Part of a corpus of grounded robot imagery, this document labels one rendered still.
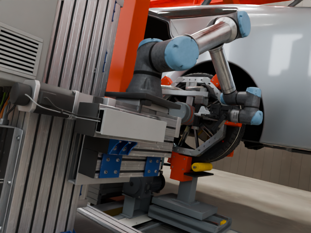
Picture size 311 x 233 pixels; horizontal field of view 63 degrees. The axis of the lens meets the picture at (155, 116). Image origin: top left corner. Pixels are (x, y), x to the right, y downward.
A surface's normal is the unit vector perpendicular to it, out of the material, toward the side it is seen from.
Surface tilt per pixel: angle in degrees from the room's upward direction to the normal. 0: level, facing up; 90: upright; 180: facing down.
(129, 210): 90
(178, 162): 90
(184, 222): 90
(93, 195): 90
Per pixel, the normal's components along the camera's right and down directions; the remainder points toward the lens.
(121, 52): -0.54, -0.15
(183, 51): 0.56, 0.11
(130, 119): 0.76, 0.08
